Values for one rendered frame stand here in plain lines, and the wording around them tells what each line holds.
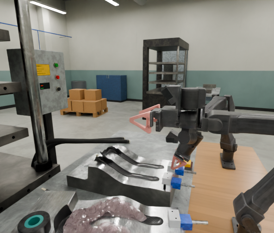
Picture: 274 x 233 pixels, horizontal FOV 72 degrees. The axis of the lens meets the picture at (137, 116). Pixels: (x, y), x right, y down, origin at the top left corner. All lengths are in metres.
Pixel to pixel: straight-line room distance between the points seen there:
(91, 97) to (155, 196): 5.09
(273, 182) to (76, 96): 5.65
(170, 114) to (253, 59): 6.80
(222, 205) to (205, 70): 6.57
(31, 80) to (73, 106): 4.76
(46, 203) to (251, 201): 0.65
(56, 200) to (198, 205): 0.56
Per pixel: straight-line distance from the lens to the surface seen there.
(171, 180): 0.85
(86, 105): 5.61
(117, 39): 8.48
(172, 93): 0.58
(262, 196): 0.70
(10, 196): 1.11
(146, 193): 0.83
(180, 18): 7.65
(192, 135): 0.79
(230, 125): 0.59
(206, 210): 0.90
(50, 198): 0.79
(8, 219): 0.95
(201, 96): 0.58
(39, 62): 1.33
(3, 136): 1.13
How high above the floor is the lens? 1.36
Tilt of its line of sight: 14 degrees down
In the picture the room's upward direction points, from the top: straight up
